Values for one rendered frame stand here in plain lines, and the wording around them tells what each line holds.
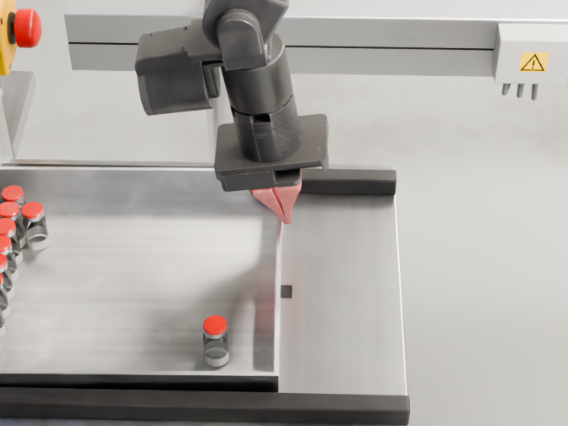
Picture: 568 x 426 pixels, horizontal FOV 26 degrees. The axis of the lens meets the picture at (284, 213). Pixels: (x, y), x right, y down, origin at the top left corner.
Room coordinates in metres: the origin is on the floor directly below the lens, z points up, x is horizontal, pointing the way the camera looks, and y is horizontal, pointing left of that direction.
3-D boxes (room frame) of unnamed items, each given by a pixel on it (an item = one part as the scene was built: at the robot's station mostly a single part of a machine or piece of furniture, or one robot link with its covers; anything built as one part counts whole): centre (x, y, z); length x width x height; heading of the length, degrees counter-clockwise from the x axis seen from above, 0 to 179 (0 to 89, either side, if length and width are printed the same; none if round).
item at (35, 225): (0.84, 0.24, 0.90); 0.02 x 0.02 x 0.05
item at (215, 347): (0.69, 0.06, 0.90); 0.02 x 0.02 x 0.04
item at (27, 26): (1.03, 0.27, 0.99); 0.04 x 0.04 x 0.04; 89
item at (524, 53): (1.66, -0.41, 0.50); 0.12 x 0.05 x 0.09; 89
